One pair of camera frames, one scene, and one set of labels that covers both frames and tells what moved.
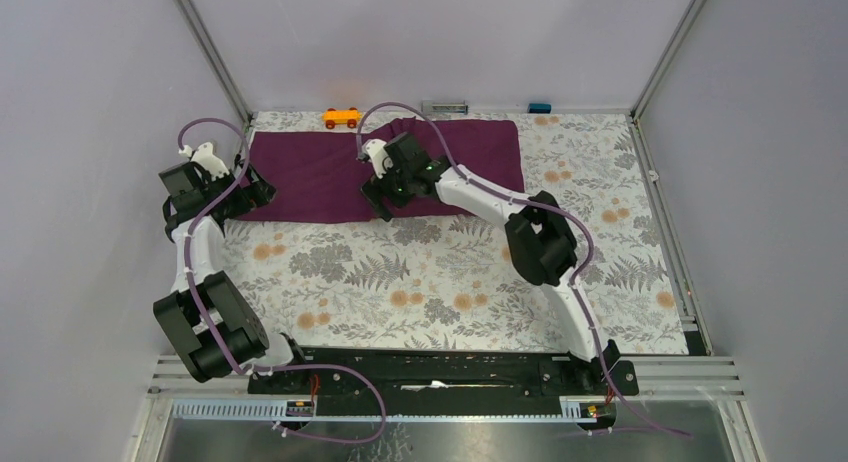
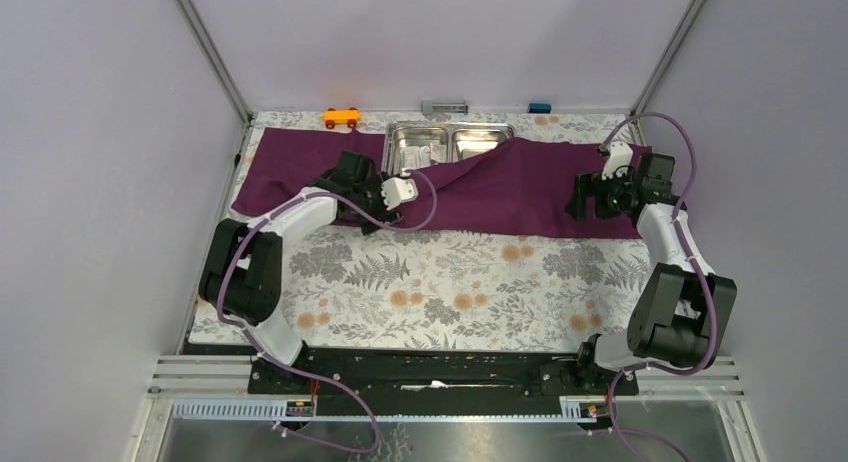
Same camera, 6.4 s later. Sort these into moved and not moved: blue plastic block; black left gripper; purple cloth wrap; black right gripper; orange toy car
Moved: black left gripper; black right gripper; purple cloth wrap
Not moved: blue plastic block; orange toy car
